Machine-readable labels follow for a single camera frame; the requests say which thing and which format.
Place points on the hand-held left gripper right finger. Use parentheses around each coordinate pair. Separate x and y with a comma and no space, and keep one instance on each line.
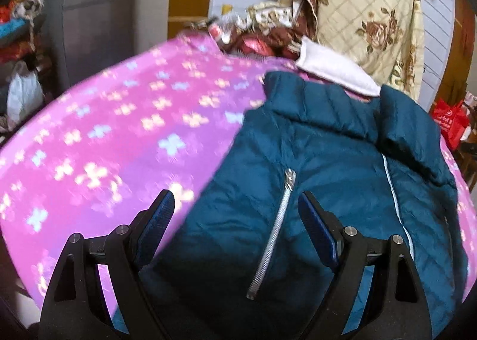
(315,220)

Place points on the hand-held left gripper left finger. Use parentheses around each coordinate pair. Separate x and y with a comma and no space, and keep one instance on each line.
(158,220)

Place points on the teal down jacket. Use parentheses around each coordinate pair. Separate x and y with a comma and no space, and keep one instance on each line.
(316,146)

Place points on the pile of colourful clothes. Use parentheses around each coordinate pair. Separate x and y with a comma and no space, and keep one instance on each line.
(18,27)

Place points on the pink floral bedsheet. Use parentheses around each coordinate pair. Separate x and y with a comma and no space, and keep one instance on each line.
(111,120)

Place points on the white pillow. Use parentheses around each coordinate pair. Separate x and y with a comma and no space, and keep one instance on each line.
(335,68)

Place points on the red shopping bag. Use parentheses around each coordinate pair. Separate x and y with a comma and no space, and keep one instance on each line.
(449,120)

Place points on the white plastic bag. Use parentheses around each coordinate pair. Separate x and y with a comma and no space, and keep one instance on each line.
(24,94)

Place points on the red patterned packet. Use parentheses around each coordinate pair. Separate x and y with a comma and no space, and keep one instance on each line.
(255,43)

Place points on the grey refrigerator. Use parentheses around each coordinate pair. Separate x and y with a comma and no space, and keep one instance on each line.
(104,8)

